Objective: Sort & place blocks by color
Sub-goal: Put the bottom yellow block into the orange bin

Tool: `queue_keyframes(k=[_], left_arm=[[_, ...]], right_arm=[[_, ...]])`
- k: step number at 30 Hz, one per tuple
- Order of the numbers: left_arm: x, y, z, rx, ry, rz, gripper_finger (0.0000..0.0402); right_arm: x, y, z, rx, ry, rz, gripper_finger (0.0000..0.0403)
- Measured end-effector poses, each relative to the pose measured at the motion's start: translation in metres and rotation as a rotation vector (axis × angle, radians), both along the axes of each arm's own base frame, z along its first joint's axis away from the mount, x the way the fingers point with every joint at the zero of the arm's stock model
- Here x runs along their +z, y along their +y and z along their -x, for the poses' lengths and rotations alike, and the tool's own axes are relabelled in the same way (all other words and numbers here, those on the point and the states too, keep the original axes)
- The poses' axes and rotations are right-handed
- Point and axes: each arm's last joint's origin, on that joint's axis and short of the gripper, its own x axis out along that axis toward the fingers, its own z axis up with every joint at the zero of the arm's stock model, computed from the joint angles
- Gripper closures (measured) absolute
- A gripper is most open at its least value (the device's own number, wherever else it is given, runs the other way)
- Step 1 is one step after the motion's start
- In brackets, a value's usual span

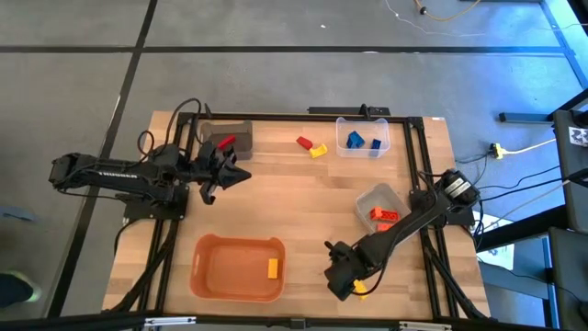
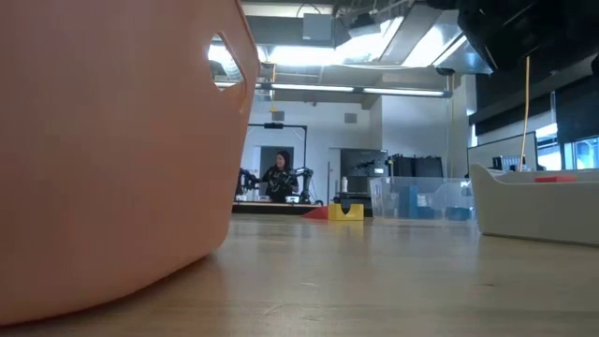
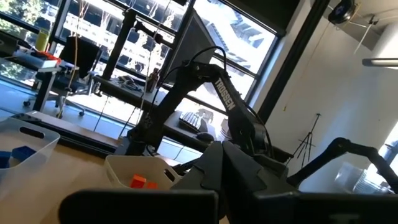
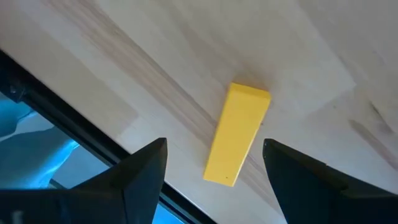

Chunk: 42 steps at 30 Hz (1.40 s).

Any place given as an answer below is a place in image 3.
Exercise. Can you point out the dark drink bottle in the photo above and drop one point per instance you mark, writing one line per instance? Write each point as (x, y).
(152, 81)

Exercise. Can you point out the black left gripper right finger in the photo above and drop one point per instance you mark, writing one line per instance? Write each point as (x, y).
(245, 180)

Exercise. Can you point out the white plastic bin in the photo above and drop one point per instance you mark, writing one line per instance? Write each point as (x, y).
(124, 169)

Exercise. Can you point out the yellow-green cup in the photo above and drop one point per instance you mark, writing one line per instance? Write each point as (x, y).
(42, 40)

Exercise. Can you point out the dark long desk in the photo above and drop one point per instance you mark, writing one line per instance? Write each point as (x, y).
(124, 93)

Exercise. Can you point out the white desk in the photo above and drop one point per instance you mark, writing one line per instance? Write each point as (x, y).
(43, 63)

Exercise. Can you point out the black metal pole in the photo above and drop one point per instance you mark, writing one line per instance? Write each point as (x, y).
(119, 46)

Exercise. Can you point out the black office chair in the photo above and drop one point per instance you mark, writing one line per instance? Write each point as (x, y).
(79, 56)

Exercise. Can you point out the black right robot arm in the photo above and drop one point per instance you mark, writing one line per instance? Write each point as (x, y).
(231, 102)

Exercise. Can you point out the small orange block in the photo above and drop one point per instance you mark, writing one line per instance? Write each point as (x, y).
(137, 181)

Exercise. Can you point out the round black ceiling object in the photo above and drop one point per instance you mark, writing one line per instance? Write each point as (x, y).
(342, 11)

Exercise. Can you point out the black aluminium table frame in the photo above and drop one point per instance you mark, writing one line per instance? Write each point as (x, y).
(77, 140)

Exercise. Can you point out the black computer monitor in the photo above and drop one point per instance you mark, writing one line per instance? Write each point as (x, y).
(192, 46)

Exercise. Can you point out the ceiling light tube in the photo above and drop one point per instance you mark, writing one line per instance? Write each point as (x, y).
(382, 62)

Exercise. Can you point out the blue block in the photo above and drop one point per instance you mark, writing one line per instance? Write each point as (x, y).
(3, 159)
(23, 153)

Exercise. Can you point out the clear plastic bin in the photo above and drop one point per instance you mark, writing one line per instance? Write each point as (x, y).
(40, 146)

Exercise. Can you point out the black computer keyboard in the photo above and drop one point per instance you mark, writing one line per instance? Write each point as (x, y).
(191, 120)

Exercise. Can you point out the black computer mouse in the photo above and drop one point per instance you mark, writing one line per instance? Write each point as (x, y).
(205, 136)

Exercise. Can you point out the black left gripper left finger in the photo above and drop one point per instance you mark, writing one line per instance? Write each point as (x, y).
(205, 174)

